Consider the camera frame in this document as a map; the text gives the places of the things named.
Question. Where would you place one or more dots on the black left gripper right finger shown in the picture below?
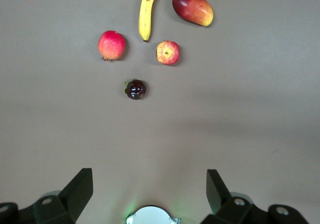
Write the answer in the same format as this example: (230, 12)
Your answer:
(225, 204)

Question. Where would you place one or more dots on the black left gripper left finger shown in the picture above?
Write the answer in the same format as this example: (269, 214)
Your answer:
(75, 196)

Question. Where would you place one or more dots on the red yellow striped apple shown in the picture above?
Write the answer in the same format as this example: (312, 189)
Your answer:
(168, 52)

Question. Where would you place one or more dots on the yellow banana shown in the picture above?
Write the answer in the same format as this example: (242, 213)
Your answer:
(146, 11)

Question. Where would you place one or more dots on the brown table cover mat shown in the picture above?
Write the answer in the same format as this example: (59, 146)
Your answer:
(250, 108)

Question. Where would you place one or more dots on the dark purple mangosteen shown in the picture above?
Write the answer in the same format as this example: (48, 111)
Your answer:
(135, 90)

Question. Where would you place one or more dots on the red pomegranate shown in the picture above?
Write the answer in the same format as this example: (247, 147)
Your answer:
(111, 46)

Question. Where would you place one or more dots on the red yellow mango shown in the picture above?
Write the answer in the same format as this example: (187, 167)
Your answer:
(193, 8)

